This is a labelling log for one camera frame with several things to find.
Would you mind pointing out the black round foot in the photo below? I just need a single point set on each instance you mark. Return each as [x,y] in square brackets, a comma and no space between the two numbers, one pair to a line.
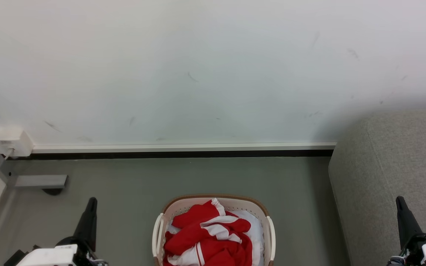
[53,191]

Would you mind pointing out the white wall socket box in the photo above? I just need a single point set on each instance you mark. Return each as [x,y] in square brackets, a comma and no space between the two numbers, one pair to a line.
[13,142]

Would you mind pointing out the grey fabric sofa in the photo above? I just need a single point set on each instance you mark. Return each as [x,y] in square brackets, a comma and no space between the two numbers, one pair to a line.
[383,166]

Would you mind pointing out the white laundry basket brown rim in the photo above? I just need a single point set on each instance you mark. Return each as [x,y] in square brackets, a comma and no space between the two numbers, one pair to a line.
[157,236]

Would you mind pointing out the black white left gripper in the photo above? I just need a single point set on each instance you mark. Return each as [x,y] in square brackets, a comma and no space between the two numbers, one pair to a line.
[56,255]

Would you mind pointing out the red and white garment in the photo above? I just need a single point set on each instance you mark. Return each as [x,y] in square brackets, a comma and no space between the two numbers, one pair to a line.
[190,240]

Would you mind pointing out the white and black baseboard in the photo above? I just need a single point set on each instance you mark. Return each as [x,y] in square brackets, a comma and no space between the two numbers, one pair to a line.
[179,149]

